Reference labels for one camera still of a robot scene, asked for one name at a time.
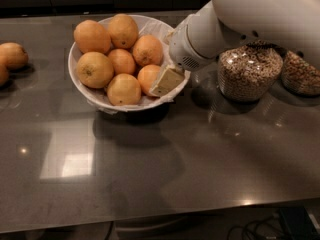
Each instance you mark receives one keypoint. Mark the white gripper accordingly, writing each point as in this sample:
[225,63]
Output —
[180,48]

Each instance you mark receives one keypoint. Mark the orange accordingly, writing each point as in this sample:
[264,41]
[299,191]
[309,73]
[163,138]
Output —
[146,77]
[124,89]
[147,50]
[94,70]
[4,75]
[91,36]
[123,31]
[13,56]
[122,61]

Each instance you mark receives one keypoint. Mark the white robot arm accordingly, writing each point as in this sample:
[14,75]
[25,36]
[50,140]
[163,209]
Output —
[228,24]

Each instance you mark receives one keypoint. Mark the white paper bowl liner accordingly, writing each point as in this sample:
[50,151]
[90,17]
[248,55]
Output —
[146,25]

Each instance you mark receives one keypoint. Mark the white bowl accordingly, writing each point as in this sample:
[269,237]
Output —
[74,56]

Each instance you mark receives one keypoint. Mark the front glass cereal jar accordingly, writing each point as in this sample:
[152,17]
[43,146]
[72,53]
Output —
[246,73]

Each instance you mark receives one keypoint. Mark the right glass jar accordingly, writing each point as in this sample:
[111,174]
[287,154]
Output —
[300,77]

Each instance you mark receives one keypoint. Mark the black box under table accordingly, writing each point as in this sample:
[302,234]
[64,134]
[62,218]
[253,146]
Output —
[297,224]

